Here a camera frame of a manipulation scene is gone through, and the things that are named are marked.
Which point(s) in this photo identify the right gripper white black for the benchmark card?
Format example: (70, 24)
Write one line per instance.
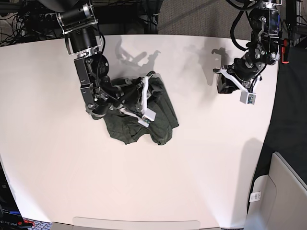
(140, 111)

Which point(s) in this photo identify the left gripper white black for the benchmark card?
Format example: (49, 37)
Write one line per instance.
(227, 83)

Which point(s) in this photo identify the dark green long-sleeve shirt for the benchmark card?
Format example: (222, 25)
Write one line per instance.
(127, 129)

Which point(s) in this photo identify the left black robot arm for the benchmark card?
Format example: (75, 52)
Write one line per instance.
(261, 51)

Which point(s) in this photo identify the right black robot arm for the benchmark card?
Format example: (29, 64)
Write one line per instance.
(84, 39)

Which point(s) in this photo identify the red black table clamp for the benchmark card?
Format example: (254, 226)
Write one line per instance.
(285, 50)

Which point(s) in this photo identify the white barcode label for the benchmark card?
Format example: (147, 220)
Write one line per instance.
(255, 196)

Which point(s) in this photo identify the beige plastic bin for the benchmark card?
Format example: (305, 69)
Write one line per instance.
(283, 203)

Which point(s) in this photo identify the red clamp lower left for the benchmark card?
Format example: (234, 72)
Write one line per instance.
(25, 224)

